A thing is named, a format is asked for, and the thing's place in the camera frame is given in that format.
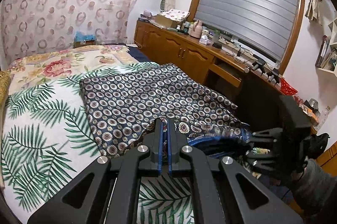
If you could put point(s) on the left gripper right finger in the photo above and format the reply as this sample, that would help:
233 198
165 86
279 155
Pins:
222 190

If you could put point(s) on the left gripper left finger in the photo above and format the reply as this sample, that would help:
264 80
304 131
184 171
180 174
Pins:
107 189

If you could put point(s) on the navy circle-patterned satin garment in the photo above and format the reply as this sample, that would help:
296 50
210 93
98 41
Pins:
122 109

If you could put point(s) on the palm leaf print sheet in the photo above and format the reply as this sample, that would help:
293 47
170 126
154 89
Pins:
47 141

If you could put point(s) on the wooden sideboard cabinet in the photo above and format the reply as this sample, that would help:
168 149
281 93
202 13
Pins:
205 64

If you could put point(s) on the navy bed sheet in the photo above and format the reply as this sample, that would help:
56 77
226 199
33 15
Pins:
137 54

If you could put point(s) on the floral bed quilt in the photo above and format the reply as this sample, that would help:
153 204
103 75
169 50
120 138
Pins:
42 68

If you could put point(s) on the pink thermos jug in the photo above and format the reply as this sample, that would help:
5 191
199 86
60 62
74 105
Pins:
196 30

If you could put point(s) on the gold paisley patterned garment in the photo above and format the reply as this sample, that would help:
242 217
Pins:
5 82

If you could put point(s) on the grey window blind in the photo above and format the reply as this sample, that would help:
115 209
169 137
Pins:
264 25

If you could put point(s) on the cardboard box with dotted cloth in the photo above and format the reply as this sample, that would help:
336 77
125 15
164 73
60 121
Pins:
171 18

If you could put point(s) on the small white fan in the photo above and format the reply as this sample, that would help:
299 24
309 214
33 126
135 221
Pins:
162 6

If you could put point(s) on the wall bookshelf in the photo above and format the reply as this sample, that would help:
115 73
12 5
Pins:
326 60

